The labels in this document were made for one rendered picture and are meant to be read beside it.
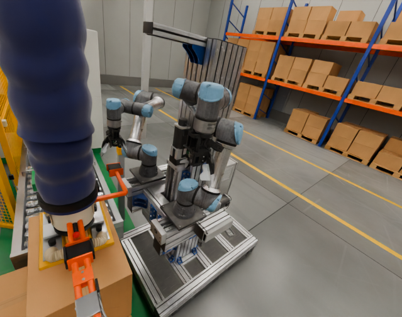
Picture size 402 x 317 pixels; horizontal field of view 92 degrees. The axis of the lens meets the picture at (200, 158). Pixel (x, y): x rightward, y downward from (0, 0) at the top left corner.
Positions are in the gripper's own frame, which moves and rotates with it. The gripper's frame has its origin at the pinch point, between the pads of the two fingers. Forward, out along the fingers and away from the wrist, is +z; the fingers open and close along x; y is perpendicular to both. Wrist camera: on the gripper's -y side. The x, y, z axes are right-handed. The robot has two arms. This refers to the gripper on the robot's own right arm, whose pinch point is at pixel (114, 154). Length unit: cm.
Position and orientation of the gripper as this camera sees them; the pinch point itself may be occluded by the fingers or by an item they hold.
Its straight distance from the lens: 134.8
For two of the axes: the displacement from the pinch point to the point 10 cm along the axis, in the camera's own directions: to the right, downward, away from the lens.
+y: 5.5, 4.8, -6.8
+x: 8.1, -1.3, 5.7
